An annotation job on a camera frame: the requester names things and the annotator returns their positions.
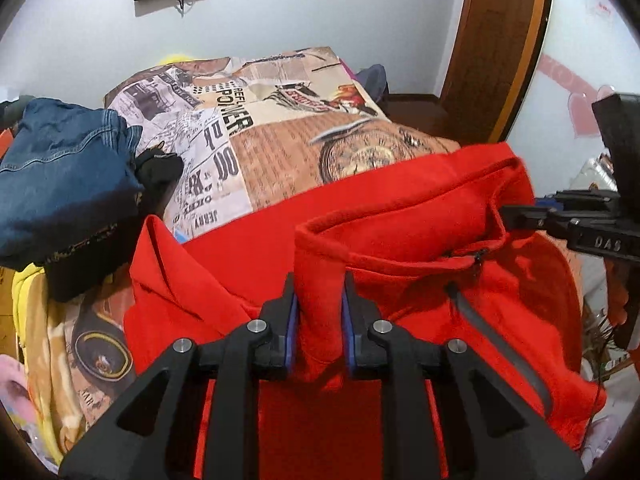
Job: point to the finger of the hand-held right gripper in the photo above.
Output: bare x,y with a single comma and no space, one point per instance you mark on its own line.
525,217
585,199

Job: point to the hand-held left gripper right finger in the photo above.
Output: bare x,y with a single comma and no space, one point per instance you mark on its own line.
348,340

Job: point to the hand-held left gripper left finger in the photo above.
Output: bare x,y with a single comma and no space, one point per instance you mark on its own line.
292,330

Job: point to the red zip jacket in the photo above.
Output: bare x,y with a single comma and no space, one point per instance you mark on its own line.
425,200

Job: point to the white heart sticker wardrobe door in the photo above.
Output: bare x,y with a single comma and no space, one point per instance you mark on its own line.
580,35

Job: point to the brown wooden door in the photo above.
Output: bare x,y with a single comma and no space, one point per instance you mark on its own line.
495,50

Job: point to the newspaper print bed sheet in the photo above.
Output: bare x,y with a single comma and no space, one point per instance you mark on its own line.
280,160

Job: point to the grey purple backpack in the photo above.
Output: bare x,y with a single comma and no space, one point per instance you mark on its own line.
375,82

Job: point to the small black cloth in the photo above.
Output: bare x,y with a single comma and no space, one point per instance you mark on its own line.
157,165

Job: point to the dark cloth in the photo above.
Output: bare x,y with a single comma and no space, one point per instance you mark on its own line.
80,270

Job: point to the yellow blanket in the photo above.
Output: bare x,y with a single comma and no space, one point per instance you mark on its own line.
27,300

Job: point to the blue denim jeans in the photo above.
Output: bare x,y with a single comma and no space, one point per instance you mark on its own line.
60,175

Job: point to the yellow round object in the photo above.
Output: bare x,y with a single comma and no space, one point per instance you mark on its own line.
177,58

